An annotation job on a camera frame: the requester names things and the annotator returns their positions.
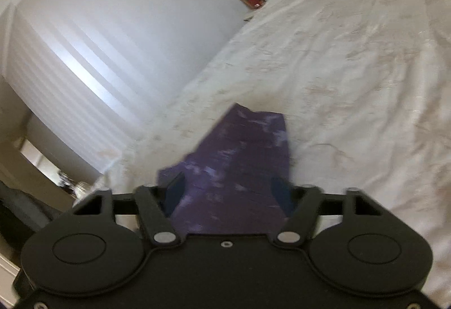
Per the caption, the dark cloth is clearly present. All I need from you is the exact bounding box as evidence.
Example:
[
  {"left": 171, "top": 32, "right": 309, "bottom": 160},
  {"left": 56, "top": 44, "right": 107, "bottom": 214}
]
[{"left": 0, "top": 180, "right": 62, "bottom": 251}]

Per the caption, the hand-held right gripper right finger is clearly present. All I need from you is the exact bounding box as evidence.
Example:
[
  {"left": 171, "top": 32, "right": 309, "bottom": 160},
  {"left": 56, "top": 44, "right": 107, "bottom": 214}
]
[{"left": 271, "top": 178, "right": 385, "bottom": 248}]

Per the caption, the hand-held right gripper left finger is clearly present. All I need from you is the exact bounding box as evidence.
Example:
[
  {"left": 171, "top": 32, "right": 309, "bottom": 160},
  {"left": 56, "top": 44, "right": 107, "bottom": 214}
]
[{"left": 72, "top": 171, "right": 186, "bottom": 248}]

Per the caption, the white nightstand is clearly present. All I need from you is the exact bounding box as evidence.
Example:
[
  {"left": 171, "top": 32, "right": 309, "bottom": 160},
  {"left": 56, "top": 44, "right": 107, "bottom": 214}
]
[{"left": 243, "top": 8, "right": 263, "bottom": 22}]

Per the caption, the purple patterned garment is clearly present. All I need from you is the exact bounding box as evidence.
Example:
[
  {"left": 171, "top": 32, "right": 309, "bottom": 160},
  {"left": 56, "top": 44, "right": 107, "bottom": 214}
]
[{"left": 157, "top": 103, "right": 295, "bottom": 235}]

